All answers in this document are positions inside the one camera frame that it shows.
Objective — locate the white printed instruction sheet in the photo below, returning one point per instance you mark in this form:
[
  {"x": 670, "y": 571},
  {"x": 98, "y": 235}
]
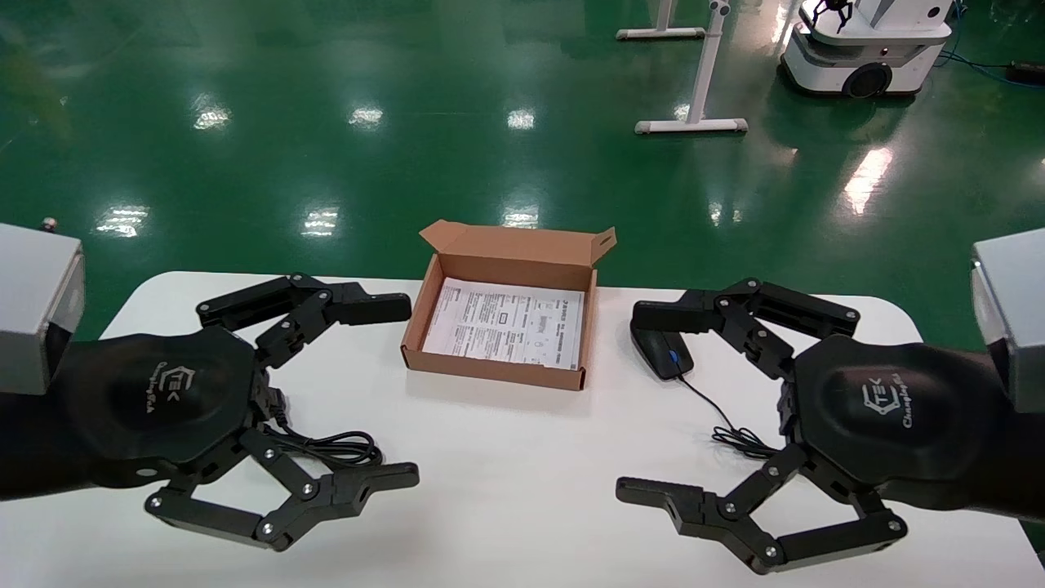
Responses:
[{"x": 506, "y": 322}]

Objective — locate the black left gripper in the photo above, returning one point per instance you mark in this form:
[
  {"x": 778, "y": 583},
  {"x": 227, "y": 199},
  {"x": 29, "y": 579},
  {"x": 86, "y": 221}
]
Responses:
[{"x": 155, "y": 400}]

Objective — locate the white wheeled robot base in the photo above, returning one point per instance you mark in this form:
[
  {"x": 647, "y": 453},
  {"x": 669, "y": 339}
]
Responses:
[{"x": 865, "y": 49}]

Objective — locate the brown cardboard box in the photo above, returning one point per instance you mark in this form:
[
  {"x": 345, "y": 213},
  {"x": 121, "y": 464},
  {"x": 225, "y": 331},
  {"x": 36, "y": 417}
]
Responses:
[{"x": 498, "y": 249}]

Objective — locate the white table leg stand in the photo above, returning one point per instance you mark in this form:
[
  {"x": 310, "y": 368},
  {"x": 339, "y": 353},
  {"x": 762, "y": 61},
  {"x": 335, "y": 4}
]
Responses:
[
  {"x": 661, "y": 31},
  {"x": 702, "y": 82}
]

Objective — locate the black power adapter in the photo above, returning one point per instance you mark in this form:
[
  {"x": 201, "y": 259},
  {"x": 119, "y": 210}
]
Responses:
[{"x": 1027, "y": 72}]

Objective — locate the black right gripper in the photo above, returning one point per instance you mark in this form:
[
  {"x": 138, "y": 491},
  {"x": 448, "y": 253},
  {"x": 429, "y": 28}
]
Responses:
[{"x": 890, "y": 416}]

